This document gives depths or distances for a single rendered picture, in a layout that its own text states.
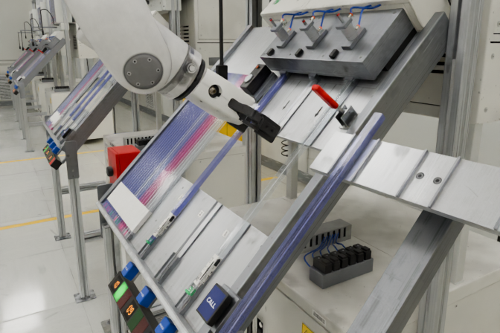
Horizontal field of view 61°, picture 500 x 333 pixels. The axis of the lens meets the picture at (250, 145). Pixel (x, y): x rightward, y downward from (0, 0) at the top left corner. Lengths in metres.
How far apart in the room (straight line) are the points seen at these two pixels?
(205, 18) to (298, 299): 1.51
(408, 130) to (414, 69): 2.02
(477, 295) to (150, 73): 0.97
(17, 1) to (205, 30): 7.40
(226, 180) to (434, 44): 1.65
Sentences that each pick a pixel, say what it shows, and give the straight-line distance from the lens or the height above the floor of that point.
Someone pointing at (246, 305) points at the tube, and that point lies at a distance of 0.54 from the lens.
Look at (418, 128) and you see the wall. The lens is 2.79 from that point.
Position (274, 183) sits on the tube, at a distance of 0.77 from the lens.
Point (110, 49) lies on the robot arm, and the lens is 0.52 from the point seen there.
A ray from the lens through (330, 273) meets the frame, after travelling 1.04.
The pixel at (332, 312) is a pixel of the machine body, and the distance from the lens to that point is 0.97.
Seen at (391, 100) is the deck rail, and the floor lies 1.07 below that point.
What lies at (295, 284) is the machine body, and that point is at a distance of 1.05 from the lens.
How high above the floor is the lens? 1.17
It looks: 13 degrees down
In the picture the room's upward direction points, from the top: straight up
